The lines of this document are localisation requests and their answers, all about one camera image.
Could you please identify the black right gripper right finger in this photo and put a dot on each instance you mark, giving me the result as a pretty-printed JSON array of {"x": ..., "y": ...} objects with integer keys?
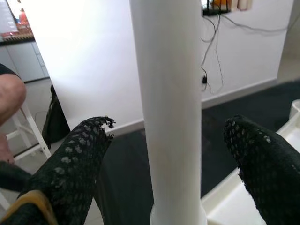
[{"x": 269, "y": 175}]

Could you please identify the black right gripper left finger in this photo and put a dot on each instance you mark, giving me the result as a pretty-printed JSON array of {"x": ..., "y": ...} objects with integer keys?
[{"x": 70, "y": 175}]

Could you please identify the white plastic children table top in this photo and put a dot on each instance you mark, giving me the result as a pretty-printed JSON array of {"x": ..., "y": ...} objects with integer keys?
[{"x": 225, "y": 206}]

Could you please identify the white plastic table leg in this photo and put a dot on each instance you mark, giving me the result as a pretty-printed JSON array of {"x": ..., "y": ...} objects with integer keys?
[{"x": 171, "y": 93}]

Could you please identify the black backpack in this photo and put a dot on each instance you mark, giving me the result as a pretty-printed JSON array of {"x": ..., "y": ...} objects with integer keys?
[{"x": 55, "y": 119}]

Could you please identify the white step stool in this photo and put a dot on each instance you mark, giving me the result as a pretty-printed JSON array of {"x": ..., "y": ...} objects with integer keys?
[{"x": 30, "y": 131}]

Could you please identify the person in khaki shorts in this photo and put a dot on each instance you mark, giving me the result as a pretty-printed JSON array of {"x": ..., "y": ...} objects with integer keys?
[{"x": 9, "y": 98}]

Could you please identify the grey kitchen cabinet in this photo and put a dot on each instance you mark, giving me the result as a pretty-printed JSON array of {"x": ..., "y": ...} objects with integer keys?
[{"x": 23, "y": 61}]

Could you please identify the wall shelf with items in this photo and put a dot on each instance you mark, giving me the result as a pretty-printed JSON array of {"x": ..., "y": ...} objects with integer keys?
[{"x": 215, "y": 8}]

